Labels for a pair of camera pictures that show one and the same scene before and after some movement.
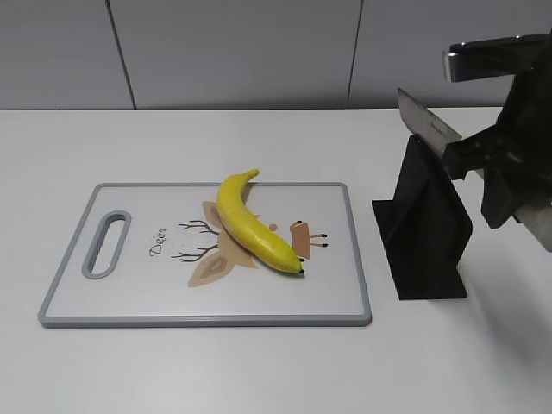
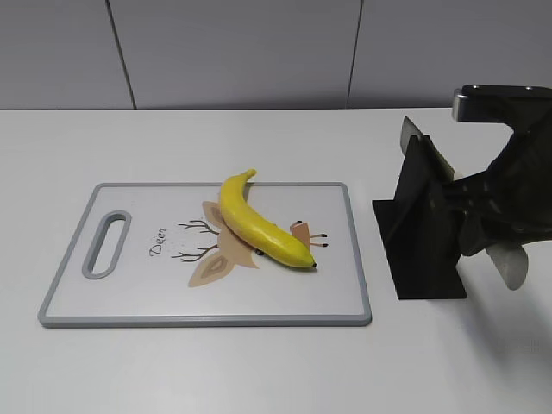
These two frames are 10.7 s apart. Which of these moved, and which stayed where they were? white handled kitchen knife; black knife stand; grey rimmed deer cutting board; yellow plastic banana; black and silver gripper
Moved: yellow plastic banana; black and silver gripper; white handled kitchen knife
Stayed: black knife stand; grey rimmed deer cutting board
